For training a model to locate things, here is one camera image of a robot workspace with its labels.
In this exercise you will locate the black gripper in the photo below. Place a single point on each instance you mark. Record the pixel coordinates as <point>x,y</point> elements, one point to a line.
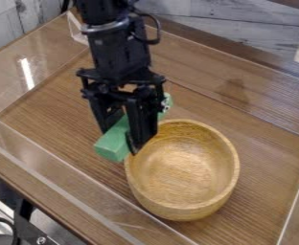
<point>121,81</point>

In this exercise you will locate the green rectangular block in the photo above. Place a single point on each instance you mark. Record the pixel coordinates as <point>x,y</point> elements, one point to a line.
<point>112,146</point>

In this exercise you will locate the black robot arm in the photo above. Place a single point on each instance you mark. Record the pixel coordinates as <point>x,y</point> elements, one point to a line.
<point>109,9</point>

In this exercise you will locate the brown wooden bowl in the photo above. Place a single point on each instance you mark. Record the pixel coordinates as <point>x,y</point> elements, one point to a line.
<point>184,173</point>

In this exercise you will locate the black metal table leg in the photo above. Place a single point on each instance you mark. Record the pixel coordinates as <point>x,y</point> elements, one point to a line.
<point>29,235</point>

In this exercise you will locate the clear acrylic corner bracket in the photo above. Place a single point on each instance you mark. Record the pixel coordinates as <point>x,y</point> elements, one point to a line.
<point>74,28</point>

